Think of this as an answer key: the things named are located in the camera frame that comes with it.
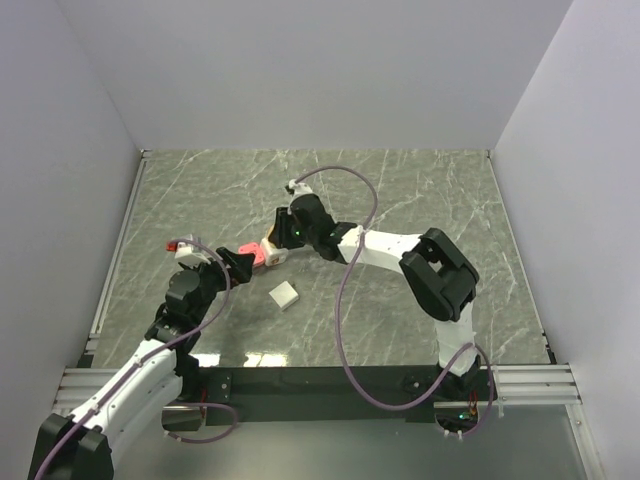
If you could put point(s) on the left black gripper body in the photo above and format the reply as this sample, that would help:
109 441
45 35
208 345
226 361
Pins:
213 279

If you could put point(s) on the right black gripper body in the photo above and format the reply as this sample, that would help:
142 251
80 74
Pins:
297 237

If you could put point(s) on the white socket cube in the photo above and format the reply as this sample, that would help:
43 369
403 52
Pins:
273 255

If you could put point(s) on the grey cube adapter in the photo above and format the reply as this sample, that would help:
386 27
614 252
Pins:
284 295

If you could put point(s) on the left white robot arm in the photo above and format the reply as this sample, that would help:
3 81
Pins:
89 442

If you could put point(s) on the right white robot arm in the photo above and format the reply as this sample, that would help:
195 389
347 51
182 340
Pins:
442 280

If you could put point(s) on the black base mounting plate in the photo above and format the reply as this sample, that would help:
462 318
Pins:
270 394

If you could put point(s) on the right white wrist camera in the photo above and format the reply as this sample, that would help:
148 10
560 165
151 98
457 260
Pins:
296 189

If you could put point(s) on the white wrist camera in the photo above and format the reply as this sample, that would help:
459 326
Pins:
296 189
186 253

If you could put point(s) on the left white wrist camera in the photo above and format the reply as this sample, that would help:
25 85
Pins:
186 253

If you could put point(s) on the aluminium rail frame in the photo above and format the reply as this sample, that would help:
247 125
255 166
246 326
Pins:
229 198

